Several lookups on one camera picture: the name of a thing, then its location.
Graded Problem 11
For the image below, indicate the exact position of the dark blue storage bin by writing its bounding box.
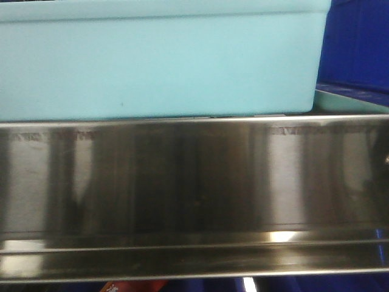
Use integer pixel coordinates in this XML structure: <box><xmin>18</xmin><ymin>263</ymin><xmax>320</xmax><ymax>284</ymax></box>
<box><xmin>318</xmin><ymin>1</ymin><xmax>388</xmax><ymax>106</ymax></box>

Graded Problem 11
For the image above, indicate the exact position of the red orange package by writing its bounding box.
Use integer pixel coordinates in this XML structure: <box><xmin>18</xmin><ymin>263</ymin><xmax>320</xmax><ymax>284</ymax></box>
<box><xmin>100</xmin><ymin>280</ymin><xmax>168</xmax><ymax>292</ymax></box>

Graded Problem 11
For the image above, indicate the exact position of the stainless steel shelf rail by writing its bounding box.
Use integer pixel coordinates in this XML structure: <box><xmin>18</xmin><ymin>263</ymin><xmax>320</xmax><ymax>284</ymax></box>
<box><xmin>1</xmin><ymin>114</ymin><xmax>388</xmax><ymax>282</ymax></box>

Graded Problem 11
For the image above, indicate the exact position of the light blue plastic bin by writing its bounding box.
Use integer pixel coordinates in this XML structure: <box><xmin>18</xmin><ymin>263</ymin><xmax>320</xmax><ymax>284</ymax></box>
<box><xmin>1</xmin><ymin>1</ymin><xmax>331</xmax><ymax>121</ymax></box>

